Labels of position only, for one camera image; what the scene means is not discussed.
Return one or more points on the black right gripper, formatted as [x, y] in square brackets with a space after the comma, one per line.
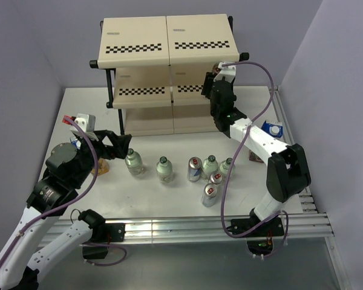
[212, 85]

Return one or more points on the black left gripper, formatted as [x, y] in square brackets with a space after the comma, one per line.
[120, 142]

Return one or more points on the blue silver energy drink can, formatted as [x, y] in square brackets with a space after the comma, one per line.
[215, 69]
[194, 169]

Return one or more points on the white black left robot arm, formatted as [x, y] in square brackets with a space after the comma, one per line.
[23, 265]

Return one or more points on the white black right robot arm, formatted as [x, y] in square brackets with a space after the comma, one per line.
[264, 173]

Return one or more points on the beige three-tier shelf rack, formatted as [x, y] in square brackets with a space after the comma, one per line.
[156, 69]

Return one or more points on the clear glass bottle green cap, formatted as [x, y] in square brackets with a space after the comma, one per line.
[209, 166]
[164, 170]
[134, 162]
[224, 167]

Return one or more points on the blue Fontana juice carton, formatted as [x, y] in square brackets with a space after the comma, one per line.
[103, 166]

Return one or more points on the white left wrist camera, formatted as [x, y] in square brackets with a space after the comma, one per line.
[85, 121]

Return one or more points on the aluminium mounting rail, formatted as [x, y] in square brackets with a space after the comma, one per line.
[209, 229]

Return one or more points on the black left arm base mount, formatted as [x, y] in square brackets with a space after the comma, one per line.
[105, 234]

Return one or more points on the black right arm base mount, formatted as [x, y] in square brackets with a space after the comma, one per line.
[264, 233]

